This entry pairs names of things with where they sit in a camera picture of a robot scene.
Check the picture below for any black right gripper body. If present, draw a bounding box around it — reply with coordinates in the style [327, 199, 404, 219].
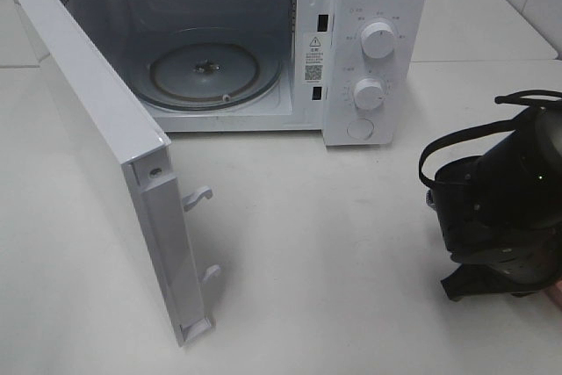
[441, 256, 553, 301]

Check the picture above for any round white door button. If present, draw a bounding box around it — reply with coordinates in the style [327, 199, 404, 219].
[347, 119, 374, 141]

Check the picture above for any white dial knob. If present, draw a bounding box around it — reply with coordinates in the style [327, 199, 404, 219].
[353, 78, 385, 111]
[360, 19, 396, 59]

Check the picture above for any white microwave door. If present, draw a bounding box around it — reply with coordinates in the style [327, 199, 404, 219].
[14, 0, 220, 344]

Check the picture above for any pink round plate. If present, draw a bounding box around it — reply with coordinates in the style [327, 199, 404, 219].
[542, 278, 562, 306]

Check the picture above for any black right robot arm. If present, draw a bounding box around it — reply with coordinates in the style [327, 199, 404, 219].
[420, 106, 561, 301]

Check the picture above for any white warning label sticker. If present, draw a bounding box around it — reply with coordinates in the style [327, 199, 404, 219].
[302, 32, 328, 83]

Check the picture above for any white microwave oven body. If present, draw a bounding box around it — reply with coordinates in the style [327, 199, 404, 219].
[93, 0, 425, 146]

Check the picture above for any black camera cable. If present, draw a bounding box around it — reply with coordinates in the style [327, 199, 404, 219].
[417, 89, 562, 187]

